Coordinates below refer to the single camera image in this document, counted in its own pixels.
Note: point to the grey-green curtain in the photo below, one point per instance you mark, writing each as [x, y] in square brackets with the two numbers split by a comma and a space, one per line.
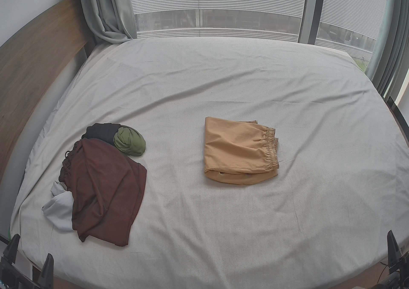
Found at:
[105, 0]
[393, 26]

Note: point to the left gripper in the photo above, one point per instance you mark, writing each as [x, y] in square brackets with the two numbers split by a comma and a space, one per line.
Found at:
[12, 281]

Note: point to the bed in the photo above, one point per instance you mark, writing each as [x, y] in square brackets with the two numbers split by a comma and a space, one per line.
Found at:
[223, 83]

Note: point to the tan shorts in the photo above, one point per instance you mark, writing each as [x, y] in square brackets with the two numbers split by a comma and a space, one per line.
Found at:
[233, 150]

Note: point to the black garment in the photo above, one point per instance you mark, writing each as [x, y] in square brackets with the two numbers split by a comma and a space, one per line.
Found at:
[99, 133]

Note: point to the brown garment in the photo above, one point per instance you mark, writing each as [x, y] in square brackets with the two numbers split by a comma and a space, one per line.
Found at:
[105, 185]

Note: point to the green garment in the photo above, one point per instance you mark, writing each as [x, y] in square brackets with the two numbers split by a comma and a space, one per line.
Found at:
[131, 141]

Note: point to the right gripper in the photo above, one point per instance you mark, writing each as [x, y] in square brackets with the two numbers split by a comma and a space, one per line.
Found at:
[401, 278]

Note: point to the white garment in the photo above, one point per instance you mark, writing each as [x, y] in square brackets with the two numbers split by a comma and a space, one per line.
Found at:
[60, 208]

